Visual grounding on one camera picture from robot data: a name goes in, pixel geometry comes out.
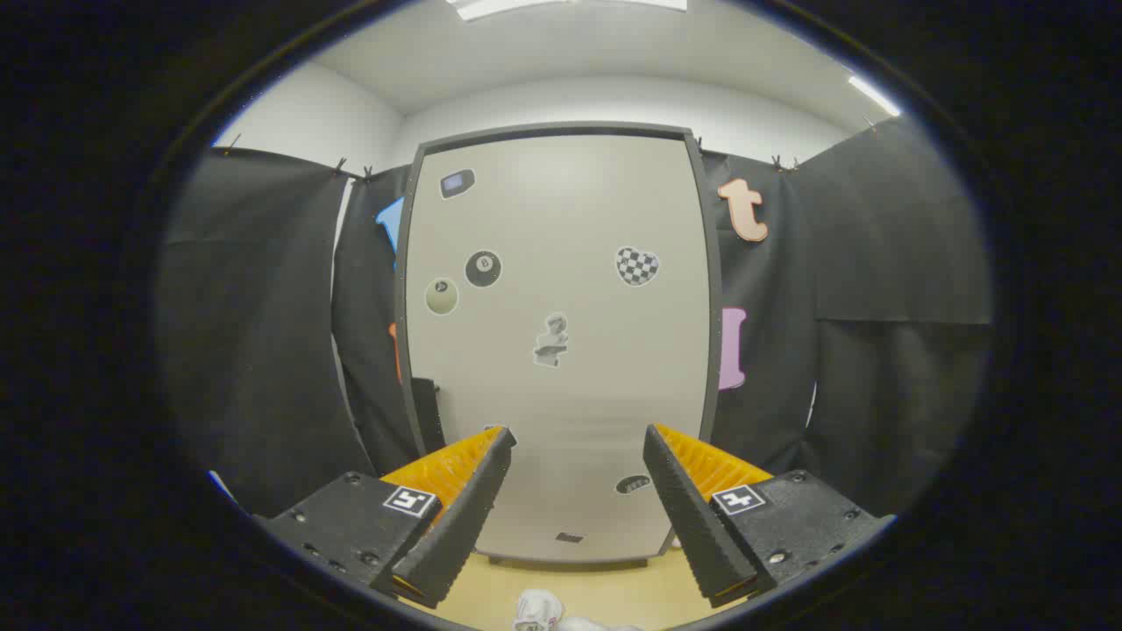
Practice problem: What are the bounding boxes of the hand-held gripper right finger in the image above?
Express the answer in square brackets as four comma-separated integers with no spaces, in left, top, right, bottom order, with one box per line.
[643,423,897,609]

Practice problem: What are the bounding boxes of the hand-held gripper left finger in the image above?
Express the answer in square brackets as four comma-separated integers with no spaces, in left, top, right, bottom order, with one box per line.
[261,425,518,610]

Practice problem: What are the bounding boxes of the black cabinet door handle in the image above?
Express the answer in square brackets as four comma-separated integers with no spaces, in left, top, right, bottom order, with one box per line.
[410,377,446,457]

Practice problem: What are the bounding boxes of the light grey shoe cabinet door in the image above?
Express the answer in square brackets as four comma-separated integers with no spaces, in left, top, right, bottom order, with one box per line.
[406,133,714,562]

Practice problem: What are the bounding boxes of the grey shoe cabinet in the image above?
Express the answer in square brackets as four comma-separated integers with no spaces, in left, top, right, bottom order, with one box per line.
[394,121,726,568]

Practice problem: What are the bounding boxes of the black backdrop cloth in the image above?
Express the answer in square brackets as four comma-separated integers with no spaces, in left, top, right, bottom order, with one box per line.
[156,114,996,522]

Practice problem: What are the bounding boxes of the small ceiling light panel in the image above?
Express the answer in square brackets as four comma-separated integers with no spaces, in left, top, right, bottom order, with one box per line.
[847,74,903,117]

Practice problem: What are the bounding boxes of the long ceiling light panel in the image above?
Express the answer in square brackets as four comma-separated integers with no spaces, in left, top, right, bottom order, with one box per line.
[454,0,690,21]

